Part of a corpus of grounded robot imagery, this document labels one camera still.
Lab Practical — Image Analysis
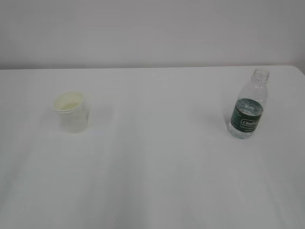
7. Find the white paper cup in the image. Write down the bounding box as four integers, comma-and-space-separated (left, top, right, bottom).
53, 91, 88, 134

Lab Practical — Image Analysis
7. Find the clear green-label water bottle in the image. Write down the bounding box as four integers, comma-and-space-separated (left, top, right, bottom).
228, 69, 270, 139

